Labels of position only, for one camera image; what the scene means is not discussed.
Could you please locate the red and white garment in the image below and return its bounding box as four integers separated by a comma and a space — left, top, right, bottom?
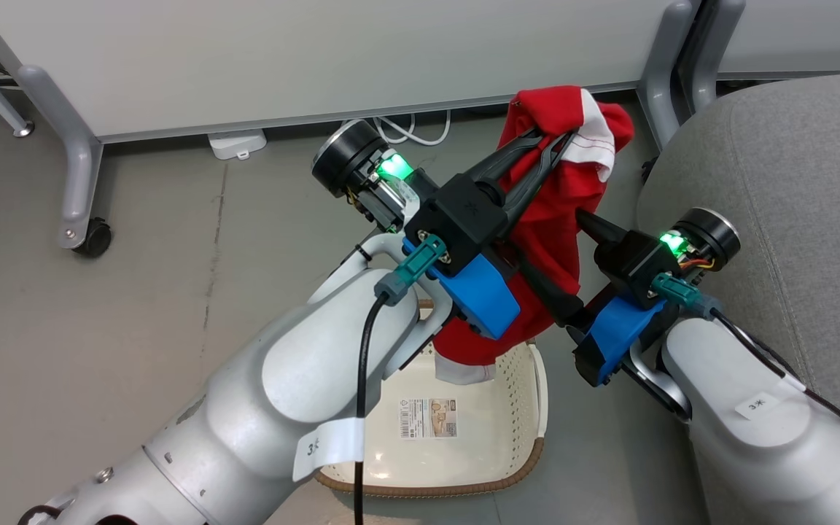
433, 85, 636, 386

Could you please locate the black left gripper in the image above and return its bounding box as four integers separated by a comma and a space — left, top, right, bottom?
311, 119, 578, 277

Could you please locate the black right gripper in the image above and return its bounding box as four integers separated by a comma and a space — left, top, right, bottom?
515, 207, 742, 330

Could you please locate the grey fabric sofa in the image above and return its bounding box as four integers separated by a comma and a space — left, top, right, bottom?
637, 71, 840, 456

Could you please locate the black cable with teal plug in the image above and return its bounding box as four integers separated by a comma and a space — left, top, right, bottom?
352, 235, 448, 525
650, 273, 840, 460

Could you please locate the printed paper label sticker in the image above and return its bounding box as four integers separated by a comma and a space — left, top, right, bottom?
399, 397, 458, 440

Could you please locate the coiled white cable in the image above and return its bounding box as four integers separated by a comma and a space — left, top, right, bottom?
372, 109, 452, 146

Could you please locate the white power adapter box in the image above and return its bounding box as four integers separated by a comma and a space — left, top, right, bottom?
208, 128, 268, 160

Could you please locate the cream laundry basket brown rim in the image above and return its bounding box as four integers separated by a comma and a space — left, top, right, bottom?
314, 299, 549, 498

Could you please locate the grey partition leg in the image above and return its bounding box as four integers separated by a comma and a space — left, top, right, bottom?
17, 64, 104, 250
682, 0, 747, 115
637, 0, 695, 148

